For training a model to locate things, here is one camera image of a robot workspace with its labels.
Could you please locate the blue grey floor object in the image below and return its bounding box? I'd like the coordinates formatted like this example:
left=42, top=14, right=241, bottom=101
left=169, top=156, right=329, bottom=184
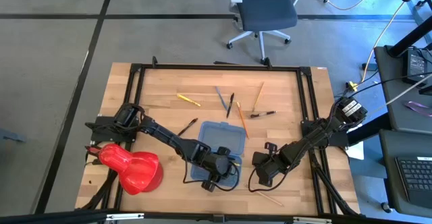
left=0, top=128, right=27, bottom=144

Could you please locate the orange pencil green eraser cap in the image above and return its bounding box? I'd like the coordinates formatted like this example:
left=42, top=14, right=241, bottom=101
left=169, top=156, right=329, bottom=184
left=236, top=101, right=250, bottom=140

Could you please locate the black left wrist camera cable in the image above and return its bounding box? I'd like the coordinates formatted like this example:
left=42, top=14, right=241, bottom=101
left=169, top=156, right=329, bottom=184
left=182, top=149, right=240, bottom=192

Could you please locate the black aluminium crossbar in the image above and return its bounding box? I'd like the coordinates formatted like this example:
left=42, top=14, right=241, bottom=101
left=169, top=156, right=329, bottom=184
left=0, top=208, right=432, bottom=224

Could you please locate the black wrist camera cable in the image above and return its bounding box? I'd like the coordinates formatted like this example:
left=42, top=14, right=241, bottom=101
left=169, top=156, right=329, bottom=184
left=182, top=149, right=240, bottom=192
left=248, top=168, right=290, bottom=194

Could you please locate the grey office chair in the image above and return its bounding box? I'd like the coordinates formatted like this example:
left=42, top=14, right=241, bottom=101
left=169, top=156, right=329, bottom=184
left=225, top=0, right=318, bottom=65

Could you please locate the dark grey side desk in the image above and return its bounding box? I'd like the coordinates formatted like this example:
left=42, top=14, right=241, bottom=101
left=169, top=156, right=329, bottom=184
left=373, top=45, right=432, bottom=136
left=378, top=129, right=432, bottom=218

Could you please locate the red plastic pear-shaped object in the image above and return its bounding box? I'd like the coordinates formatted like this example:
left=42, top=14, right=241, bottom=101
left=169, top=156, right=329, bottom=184
left=84, top=142, right=165, bottom=196

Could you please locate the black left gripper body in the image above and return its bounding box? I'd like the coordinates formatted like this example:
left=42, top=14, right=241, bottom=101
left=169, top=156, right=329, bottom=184
left=201, top=145, right=242, bottom=193

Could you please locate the blue plastic supply box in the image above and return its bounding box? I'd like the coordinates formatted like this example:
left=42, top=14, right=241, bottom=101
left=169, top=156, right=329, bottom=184
left=190, top=120, right=248, bottom=190

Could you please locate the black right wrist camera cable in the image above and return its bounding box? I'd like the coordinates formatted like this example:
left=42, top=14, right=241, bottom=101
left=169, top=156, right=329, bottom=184
left=248, top=168, right=290, bottom=194

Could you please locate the black laptop keyboard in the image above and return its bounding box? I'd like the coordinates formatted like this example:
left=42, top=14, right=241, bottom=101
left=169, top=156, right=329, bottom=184
left=395, top=156, right=432, bottom=210

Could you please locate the white cable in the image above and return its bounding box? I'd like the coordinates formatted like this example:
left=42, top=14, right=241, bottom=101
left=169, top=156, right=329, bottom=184
left=357, top=82, right=432, bottom=125

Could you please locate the purple ribbon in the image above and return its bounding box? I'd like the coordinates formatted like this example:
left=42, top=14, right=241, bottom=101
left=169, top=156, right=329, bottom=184
left=404, top=100, right=432, bottom=117

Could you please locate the yellow pencil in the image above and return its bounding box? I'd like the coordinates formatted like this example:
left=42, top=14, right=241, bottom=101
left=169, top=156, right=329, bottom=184
left=252, top=81, right=266, bottom=113

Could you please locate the black pen with silver band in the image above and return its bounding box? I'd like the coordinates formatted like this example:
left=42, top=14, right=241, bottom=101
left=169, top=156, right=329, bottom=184
left=250, top=110, right=278, bottom=119

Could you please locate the black power adapter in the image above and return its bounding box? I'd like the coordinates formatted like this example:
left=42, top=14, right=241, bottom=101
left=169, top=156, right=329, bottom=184
left=402, top=49, right=430, bottom=86

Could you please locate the silver metal bracket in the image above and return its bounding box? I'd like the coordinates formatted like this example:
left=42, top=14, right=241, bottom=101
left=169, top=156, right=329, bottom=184
left=105, top=213, right=145, bottom=221
left=292, top=216, right=333, bottom=224

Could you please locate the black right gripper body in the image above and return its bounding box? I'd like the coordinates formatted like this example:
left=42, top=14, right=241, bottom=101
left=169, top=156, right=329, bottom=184
left=251, top=141, right=298, bottom=188

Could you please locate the black aluminium table frame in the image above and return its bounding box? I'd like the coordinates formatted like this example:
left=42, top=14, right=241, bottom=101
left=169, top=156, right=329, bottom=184
left=76, top=55, right=362, bottom=217

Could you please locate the white paper sheet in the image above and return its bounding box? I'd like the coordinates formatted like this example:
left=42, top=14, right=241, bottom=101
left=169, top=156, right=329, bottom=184
left=344, top=119, right=366, bottom=161

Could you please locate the black stand bar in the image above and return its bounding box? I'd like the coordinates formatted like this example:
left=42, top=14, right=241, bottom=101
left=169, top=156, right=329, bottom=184
left=346, top=111, right=389, bottom=146
left=386, top=24, right=432, bottom=58

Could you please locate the natural wood pencil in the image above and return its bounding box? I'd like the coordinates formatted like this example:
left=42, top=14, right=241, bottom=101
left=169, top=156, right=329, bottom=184
left=254, top=190, right=285, bottom=208

